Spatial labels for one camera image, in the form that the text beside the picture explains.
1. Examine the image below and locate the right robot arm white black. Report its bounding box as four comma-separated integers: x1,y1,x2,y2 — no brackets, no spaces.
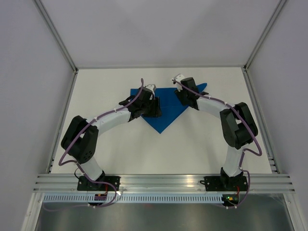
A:
171,74,262,190

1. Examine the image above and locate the left aluminium frame post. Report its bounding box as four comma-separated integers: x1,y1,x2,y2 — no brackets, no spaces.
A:
33,0,78,174

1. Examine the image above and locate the white slotted cable duct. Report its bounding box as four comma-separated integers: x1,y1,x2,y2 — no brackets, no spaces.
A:
43,193,223,204

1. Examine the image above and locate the right aluminium frame post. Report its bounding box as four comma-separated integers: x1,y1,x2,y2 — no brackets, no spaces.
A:
243,0,289,174

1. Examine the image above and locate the aluminium frame post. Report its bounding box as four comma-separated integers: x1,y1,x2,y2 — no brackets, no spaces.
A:
243,0,289,174
33,0,78,174

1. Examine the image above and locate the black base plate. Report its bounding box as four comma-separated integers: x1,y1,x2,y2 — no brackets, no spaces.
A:
199,176,248,192
77,175,120,192

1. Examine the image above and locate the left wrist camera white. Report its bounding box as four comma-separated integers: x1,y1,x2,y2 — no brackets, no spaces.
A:
145,84,156,100

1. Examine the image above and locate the aluminium front rail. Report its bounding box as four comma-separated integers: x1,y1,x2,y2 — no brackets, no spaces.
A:
32,174,295,194

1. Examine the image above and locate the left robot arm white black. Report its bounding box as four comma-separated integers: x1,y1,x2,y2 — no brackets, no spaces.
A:
59,84,162,191

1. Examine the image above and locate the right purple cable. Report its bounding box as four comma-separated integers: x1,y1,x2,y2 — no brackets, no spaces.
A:
172,78,263,210

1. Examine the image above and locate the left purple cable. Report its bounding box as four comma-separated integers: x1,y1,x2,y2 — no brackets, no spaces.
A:
43,78,145,212

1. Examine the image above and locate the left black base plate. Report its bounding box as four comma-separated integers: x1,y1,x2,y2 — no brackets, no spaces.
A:
77,175,120,192

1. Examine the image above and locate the blue cloth napkin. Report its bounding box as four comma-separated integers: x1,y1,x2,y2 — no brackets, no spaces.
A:
129,82,208,134

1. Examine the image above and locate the purple cable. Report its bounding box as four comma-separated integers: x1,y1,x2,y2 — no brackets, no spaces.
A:
172,78,263,210
43,78,145,212

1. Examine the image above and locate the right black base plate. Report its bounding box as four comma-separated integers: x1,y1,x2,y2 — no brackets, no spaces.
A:
199,176,248,192

